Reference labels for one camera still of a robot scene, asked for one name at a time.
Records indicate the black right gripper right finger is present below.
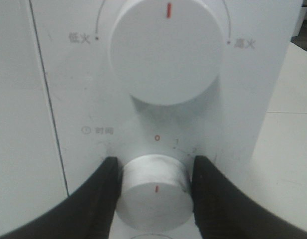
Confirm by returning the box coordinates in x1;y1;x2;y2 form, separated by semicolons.
191;155;307;239

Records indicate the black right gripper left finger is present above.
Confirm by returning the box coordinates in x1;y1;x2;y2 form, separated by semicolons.
1;157;119;239

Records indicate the white microwave oven body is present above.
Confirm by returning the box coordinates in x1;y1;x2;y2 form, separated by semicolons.
30;0;302;239

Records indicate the white round knob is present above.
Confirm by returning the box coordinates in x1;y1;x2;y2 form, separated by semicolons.
109;0;224;105
116;154;193;233

